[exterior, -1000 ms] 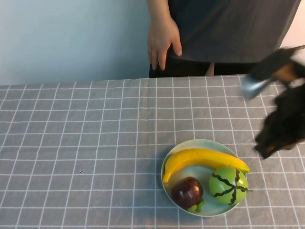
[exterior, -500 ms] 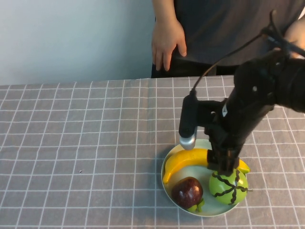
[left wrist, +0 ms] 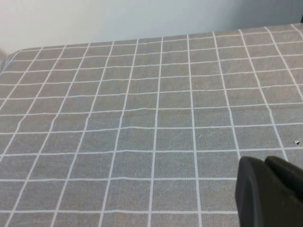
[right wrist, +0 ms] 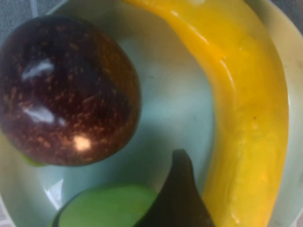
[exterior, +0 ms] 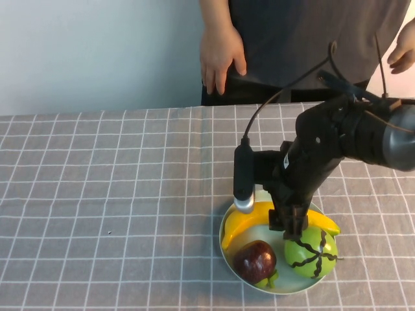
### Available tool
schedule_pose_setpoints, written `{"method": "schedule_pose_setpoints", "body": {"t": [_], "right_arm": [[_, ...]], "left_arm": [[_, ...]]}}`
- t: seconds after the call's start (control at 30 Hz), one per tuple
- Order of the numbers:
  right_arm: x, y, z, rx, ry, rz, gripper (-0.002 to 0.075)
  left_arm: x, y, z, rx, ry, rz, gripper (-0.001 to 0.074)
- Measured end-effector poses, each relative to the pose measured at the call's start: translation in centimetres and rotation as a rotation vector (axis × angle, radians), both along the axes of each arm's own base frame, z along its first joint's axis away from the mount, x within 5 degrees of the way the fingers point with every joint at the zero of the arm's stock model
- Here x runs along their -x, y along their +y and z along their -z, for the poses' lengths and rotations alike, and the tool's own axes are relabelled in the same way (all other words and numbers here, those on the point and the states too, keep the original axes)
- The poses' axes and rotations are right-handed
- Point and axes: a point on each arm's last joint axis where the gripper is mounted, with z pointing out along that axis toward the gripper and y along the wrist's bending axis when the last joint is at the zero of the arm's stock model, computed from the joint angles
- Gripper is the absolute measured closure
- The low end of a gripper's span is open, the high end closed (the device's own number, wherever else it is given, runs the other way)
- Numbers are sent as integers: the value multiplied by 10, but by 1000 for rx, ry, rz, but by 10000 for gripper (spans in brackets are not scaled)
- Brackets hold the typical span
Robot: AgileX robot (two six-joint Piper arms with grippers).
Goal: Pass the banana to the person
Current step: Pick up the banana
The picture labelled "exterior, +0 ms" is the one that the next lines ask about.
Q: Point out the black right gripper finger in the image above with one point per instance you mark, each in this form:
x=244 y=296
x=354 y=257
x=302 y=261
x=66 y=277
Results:
x=275 y=220
x=295 y=226

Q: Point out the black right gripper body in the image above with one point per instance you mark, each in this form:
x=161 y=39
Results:
x=298 y=181

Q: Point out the yellow toy banana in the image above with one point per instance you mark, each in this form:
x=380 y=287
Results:
x=240 y=223

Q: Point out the person's right forearm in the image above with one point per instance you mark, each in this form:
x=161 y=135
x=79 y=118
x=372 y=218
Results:
x=214 y=13

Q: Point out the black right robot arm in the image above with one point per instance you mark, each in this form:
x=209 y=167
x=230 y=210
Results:
x=356 y=136

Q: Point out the person's left forearm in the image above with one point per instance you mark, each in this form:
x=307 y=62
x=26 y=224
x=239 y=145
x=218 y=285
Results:
x=409 y=32

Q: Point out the person's black trousers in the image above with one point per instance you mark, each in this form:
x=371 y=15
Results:
x=233 y=95

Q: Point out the person's grey shirt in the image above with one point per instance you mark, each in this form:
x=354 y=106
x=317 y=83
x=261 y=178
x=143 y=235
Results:
x=291 y=32

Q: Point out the person's right hand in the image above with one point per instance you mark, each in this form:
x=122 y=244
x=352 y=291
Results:
x=220 y=55

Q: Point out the person's left hand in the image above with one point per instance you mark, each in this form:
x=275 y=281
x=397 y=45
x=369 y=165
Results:
x=403 y=53

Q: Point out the green toy watermelon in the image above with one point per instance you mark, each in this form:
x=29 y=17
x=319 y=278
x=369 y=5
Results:
x=304 y=256

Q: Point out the dark red toy mangosteen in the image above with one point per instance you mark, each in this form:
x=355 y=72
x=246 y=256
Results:
x=254 y=262

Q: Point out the pale green round plate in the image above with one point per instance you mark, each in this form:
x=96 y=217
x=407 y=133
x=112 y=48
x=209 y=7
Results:
x=291 y=278

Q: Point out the grey white checked tablecloth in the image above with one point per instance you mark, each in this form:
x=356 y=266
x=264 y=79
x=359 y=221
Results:
x=97 y=181

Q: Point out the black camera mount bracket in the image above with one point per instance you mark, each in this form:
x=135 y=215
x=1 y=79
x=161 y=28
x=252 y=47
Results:
x=264 y=165

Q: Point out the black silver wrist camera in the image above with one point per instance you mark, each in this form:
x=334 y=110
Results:
x=244 y=175

